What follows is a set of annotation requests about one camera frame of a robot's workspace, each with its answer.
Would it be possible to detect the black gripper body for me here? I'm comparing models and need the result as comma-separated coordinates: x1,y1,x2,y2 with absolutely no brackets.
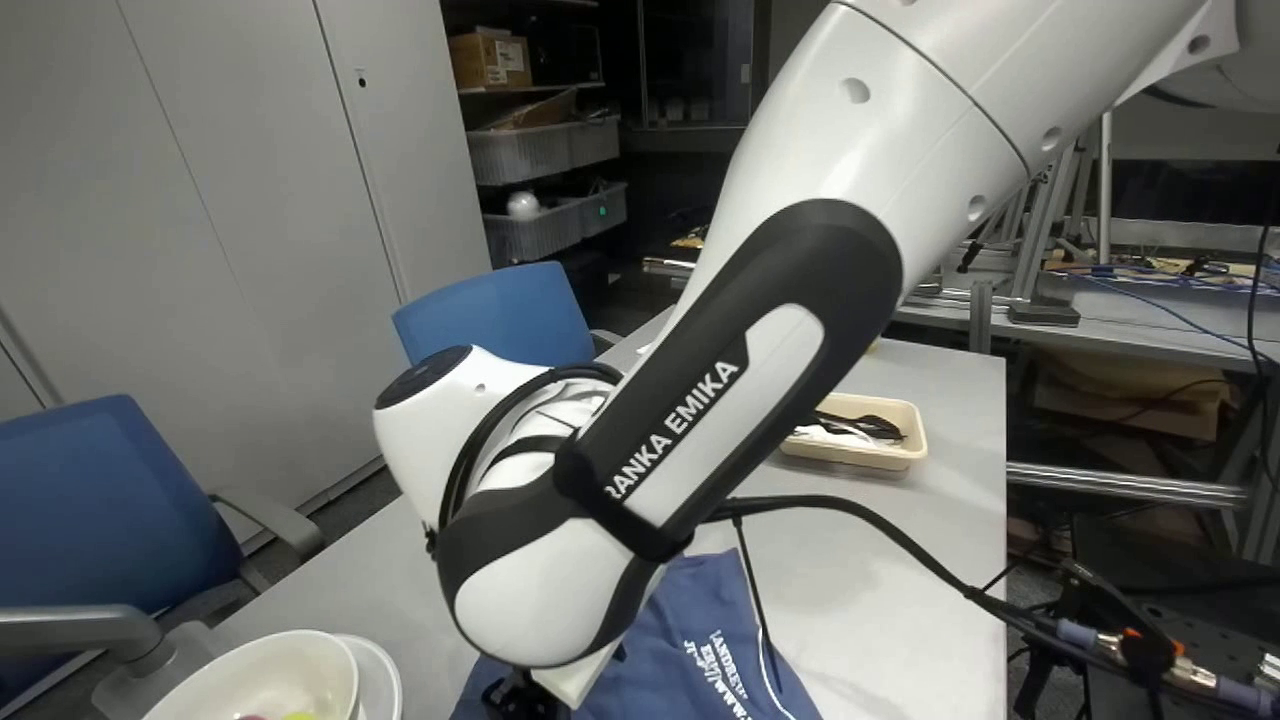
475,668,573,720

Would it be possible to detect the blue shirt with white print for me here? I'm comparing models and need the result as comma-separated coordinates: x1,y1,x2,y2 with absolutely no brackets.
452,549,823,720

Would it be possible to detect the white plate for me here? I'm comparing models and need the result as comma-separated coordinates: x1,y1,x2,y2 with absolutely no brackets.
336,638,406,720

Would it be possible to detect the white bowl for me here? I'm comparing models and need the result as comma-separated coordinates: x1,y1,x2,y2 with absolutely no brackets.
137,630,372,720

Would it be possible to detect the blue office chair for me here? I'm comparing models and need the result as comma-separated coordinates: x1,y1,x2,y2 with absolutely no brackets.
0,391,325,695
393,259,596,371

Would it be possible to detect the black plastic fork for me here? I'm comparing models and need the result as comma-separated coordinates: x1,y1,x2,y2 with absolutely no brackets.
795,412,912,448

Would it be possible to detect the beige cutlery tray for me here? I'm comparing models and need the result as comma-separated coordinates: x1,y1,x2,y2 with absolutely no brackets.
776,390,932,480

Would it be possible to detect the grey storage bin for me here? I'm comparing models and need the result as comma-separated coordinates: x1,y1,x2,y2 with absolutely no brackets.
463,116,626,193
479,178,633,269

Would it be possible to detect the small cardboard box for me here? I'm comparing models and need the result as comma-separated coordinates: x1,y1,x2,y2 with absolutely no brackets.
449,28,538,95

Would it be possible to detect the brown cardboard box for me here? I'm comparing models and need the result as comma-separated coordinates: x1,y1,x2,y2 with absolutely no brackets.
1031,364,1231,444

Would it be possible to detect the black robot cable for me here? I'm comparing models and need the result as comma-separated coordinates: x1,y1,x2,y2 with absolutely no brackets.
694,492,1280,711

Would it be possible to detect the aluminium frame workbench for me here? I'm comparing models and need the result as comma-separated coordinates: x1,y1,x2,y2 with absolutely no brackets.
893,103,1280,364

